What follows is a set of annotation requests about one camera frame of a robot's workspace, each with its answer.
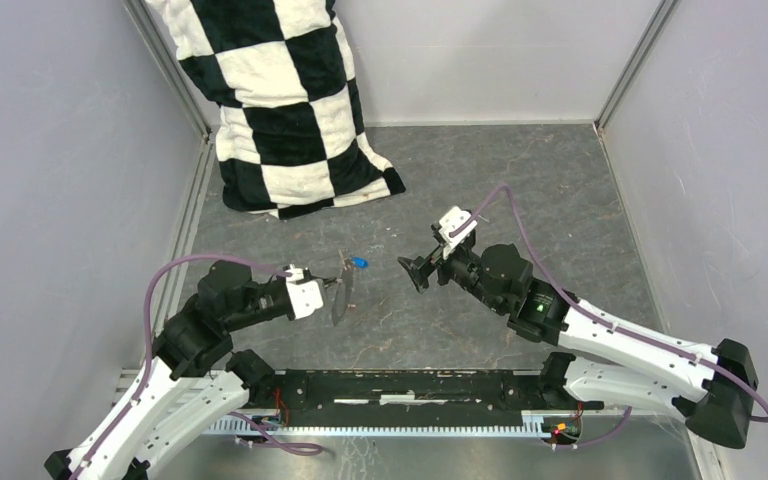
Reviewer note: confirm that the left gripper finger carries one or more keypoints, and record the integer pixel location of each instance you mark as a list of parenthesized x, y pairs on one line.
[(332, 291), (331, 282)]

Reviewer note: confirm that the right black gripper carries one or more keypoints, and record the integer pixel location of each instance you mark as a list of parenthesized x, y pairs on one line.
[(419, 270)]

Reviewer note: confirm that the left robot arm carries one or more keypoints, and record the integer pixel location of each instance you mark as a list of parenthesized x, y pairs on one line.
[(192, 376)]

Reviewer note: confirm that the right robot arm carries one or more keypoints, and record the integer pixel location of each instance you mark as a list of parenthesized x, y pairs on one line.
[(601, 357)]

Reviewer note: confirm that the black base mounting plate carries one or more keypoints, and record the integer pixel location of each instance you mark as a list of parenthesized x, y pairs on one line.
[(407, 398)]

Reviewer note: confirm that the black white checkered blanket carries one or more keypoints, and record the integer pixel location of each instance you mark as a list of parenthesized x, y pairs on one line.
[(291, 139)]

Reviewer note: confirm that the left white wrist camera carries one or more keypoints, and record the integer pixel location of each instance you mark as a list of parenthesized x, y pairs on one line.
[(304, 291)]

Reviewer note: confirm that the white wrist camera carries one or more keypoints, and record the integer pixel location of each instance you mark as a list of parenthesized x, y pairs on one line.
[(304, 291), (453, 228)]

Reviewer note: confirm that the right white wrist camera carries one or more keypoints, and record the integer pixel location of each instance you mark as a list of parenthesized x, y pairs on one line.
[(453, 228)]

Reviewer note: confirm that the white slotted cable duct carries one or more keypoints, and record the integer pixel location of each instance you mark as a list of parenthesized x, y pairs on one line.
[(524, 427)]

